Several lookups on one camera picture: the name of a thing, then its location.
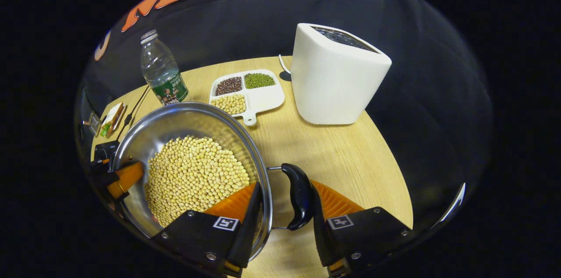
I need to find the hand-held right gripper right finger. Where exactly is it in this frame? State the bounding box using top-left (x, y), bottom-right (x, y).
top-left (309, 179), bottom-right (413, 278)

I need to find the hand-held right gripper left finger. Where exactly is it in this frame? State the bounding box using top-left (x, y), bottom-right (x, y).
top-left (151, 182), bottom-right (264, 278)

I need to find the black induction cooktop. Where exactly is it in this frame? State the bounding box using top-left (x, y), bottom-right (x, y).
top-left (93, 139), bottom-right (120, 163)

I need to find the steel pot with black handles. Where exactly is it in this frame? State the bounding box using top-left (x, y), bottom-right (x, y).
top-left (111, 101), bottom-right (314, 264)

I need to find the sandwich with lettuce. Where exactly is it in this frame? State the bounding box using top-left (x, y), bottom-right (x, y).
top-left (99, 102), bottom-right (128, 139)

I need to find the pile of yellow soybeans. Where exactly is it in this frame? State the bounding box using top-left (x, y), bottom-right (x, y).
top-left (143, 135), bottom-right (252, 228)

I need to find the clear plastic water bottle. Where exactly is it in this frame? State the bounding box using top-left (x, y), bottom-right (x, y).
top-left (140, 29), bottom-right (189, 107)

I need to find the small soybean portion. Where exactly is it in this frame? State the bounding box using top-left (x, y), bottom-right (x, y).
top-left (211, 93), bottom-right (247, 115)

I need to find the pile of dark red beans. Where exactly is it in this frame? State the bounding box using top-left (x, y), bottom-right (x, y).
top-left (214, 76), bottom-right (243, 96)

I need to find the white divided dish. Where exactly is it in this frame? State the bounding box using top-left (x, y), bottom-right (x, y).
top-left (209, 68), bottom-right (286, 127)

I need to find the white box-shaped appliance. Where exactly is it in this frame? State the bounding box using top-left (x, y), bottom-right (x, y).
top-left (290, 22), bottom-right (393, 126)

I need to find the pile of green mung beans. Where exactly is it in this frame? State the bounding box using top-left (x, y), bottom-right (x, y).
top-left (244, 72), bottom-right (276, 89)

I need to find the black backdrop cloth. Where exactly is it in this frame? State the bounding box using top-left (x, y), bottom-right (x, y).
top-left (74, 0), bottom-right (495, 230)

